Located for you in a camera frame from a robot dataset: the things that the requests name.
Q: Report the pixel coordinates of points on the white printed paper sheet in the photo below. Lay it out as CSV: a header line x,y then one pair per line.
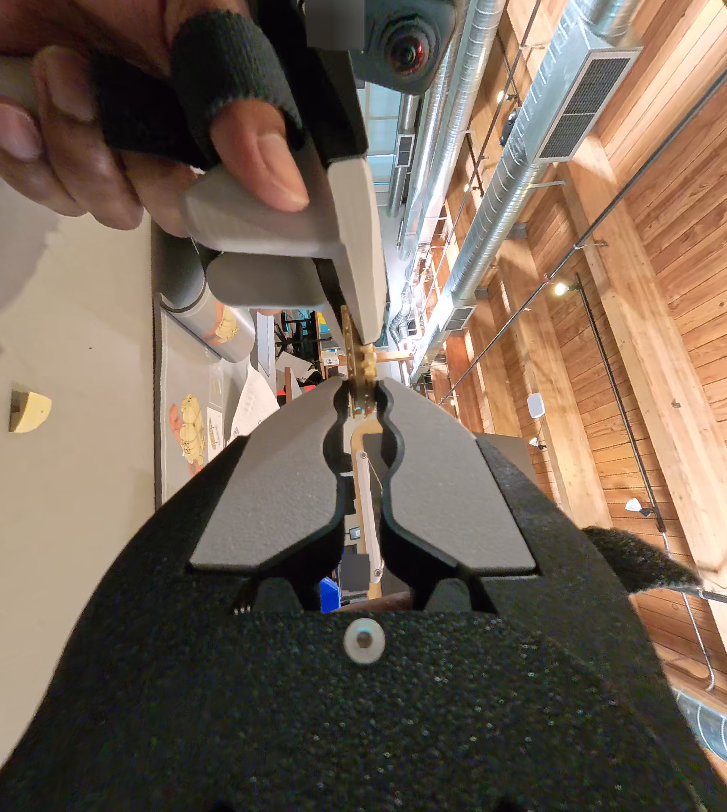
x,y
252,403

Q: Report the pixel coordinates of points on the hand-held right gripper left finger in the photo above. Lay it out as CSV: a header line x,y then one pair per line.
x,y
268,495

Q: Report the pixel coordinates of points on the grey desk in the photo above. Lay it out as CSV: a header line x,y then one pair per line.
x,y
84,317

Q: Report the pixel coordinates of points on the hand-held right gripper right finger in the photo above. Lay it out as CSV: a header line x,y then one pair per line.
x,y
458,501

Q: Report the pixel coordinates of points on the grey instruction booklet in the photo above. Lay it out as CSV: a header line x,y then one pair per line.
x,y
179,368

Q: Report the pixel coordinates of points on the person's left hand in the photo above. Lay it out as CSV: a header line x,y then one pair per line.
x,y
53,158

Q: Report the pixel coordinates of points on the tan brick assembly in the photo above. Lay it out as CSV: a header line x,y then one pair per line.
x,y
362,374

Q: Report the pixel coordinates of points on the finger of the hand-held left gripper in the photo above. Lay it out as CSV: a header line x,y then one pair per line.
x,y
360,241

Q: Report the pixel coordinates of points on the tan curved brick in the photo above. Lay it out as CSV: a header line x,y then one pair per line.
x,y
29,412

